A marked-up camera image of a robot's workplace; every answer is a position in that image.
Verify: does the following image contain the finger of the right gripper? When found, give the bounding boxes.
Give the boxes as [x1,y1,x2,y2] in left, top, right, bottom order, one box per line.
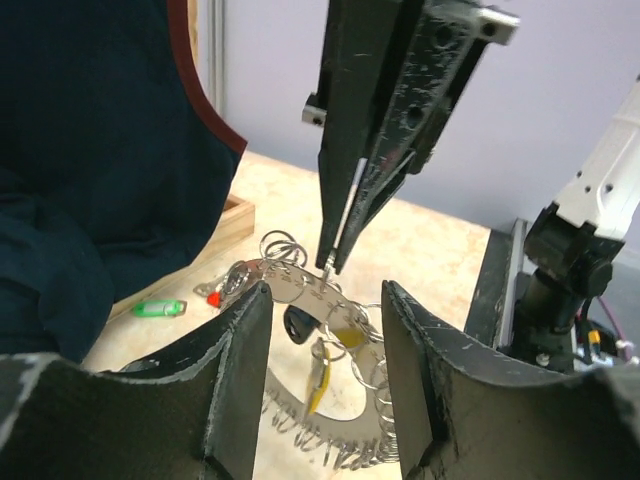
[316,1,415,265]

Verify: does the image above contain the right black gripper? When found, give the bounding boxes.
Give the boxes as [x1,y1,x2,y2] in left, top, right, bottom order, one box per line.
[301,1,520,272]

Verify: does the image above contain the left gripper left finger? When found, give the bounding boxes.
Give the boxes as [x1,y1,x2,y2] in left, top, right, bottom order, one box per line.
[119,281,273,479]

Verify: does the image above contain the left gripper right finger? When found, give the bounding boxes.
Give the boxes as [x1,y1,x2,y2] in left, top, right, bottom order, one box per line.
[380,279,596,480]

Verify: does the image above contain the black key tag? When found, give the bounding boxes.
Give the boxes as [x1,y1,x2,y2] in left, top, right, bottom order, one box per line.
[283,305,320,345]

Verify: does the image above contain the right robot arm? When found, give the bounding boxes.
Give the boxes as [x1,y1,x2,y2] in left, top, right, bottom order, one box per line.
[302,0,639,372]

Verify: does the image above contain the red key tag right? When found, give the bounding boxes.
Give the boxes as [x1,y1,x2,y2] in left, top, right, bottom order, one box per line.
[206,291,221,309]

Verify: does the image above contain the small silver key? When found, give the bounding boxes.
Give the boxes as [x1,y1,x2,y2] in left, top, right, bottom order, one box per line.
[193,280,222,298]

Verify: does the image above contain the green key tag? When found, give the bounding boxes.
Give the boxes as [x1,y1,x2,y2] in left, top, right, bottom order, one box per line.
[131,300,188,318]

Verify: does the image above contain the yellow key tag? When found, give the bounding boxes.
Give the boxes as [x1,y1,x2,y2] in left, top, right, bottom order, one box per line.
[303,328,364,417]

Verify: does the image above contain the wooden clothes rack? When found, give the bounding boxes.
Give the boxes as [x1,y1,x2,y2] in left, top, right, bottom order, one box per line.
[110,1,247,318]

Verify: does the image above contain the dark navy vest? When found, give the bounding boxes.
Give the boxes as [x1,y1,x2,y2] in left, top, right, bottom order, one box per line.
[0,0,249,364]

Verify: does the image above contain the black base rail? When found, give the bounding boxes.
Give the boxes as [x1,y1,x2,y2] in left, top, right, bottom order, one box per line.
[464,219,528,348]

